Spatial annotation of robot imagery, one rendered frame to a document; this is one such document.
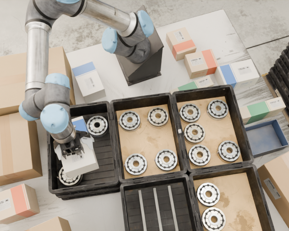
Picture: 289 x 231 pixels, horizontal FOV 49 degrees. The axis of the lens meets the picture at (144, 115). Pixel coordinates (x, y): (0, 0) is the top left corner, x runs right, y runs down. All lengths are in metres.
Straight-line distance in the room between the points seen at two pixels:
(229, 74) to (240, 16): 1.40
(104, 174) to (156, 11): 1.90
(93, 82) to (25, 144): 0.48
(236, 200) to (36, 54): 1.04
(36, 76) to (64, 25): 1.91
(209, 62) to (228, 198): 0.76
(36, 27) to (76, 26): 1.76
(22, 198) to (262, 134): 1.23
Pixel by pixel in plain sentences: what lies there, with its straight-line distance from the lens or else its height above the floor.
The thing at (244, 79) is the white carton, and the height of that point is 0.79.
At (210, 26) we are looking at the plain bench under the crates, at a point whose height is 0.70.
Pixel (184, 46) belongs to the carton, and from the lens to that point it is 1.88.
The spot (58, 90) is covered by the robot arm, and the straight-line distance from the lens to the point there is 0.99.
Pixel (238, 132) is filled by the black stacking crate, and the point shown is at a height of 0.88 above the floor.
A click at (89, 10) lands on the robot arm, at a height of 1.34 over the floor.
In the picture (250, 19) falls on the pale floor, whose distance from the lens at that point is 3.14.
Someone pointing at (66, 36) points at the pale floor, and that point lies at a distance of 2.95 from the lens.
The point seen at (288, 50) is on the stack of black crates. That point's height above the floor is 0.54.
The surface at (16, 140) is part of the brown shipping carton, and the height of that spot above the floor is 0.86.
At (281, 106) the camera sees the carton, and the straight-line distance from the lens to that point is 1.77.
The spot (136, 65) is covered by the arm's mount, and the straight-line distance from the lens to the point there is 1.69.
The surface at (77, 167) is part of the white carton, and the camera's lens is 1.22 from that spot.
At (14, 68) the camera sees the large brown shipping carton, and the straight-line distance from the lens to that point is 1.76.
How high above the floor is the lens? 2.29
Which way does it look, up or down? 67 degrees down
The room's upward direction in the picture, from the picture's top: straight up
